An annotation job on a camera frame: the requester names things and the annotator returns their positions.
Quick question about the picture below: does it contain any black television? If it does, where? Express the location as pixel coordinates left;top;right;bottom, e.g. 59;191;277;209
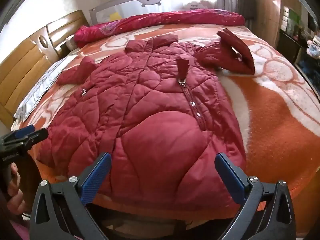
306;12;319;34

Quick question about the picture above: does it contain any orange floral blanket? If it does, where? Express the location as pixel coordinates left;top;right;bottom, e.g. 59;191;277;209
12;22;318;230

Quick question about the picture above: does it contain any dark low cabinet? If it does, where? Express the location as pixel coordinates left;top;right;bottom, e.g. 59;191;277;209
277;29;320;93

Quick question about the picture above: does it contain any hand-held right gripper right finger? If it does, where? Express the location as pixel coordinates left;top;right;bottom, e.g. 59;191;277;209
215;152;297;240

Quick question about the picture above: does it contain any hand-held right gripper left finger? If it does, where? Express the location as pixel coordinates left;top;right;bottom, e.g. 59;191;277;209
29;152;112;240

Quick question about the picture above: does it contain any wooden wardrobe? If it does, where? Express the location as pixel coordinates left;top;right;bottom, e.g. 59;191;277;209
250;0;283;48

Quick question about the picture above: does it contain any person's left hand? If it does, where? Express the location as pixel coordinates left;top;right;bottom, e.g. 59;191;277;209
6;164;27;214

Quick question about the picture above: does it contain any dark hanging garment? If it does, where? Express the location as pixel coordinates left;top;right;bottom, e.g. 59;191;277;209
237;0;254;20

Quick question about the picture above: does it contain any pile of clothes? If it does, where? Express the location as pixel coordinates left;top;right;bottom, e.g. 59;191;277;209
305;30;320;60

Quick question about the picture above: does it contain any wooden headboard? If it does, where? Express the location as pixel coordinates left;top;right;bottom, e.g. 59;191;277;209
0;9;87;128

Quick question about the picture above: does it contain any dark red quilted jacket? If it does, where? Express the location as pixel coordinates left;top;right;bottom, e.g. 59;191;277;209
36;28;255;205

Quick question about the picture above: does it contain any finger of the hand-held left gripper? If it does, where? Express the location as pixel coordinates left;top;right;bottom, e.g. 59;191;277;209
4;124;35;142
16;128;49;147

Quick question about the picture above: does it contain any pink floral rolled quilt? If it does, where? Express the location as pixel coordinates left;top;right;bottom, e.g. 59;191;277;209
73;9;245;48

